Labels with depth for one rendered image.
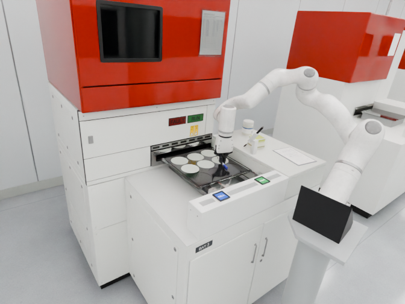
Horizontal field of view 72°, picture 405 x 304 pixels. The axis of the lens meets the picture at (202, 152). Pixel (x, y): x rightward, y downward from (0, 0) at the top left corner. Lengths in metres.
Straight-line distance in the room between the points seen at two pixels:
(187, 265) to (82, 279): 1.11
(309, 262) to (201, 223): 0.59
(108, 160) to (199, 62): 0.71
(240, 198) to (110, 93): 0.75
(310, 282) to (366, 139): 0.72
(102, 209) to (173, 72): 0.84
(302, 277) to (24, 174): 2.55
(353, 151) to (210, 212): 0.70
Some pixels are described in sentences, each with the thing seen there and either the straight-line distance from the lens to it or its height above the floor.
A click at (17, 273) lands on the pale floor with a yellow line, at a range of 2.40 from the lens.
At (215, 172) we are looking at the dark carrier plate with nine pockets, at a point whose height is 0.90.
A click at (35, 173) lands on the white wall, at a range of 3.14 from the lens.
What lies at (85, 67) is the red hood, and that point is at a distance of 1.31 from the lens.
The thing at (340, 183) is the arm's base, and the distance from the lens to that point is 1.35.
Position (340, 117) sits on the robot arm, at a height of 1.27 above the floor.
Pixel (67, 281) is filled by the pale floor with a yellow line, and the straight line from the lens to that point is 2.23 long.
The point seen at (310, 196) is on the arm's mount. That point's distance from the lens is 1.32.
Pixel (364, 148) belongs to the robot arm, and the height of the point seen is 1.19.
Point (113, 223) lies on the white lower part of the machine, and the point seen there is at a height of 0.53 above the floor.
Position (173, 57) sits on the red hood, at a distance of 1.47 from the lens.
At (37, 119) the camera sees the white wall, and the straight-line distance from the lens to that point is 2.94.
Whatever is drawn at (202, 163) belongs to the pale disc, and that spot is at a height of 0.90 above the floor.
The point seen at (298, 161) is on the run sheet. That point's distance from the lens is 1.64.
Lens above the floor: 1.63
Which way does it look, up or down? 25 degrees down
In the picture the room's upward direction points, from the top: 5 degrees clockwise
